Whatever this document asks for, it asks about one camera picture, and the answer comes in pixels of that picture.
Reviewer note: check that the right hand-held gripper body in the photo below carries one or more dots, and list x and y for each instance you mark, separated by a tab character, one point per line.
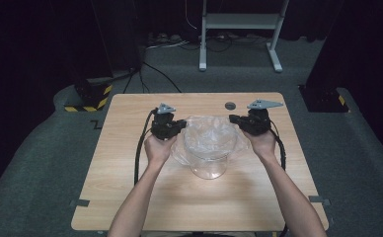
260	123

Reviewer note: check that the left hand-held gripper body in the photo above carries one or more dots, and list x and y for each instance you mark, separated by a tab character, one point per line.
162	126

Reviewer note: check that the clear plastic bag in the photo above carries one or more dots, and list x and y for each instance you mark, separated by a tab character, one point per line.
212	135

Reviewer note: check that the clear round container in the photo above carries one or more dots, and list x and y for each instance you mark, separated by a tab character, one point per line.
209	169

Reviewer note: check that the person's right hand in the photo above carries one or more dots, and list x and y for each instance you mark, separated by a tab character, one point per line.
262	144

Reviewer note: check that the person's left hand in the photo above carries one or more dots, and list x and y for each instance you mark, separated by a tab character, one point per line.
158	149

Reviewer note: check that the grey table grommet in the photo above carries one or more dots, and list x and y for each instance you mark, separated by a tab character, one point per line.
230	106

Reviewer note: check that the black base with hazard stripes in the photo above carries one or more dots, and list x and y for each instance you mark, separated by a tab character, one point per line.
92	95
322	98

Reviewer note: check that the power strip with plugs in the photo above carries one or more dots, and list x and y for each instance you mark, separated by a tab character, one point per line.
163	39

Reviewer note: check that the grey tape strip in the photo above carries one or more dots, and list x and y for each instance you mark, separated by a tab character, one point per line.
319	199
80	203

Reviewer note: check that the white metal stand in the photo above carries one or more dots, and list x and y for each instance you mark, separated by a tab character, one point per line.
242	20

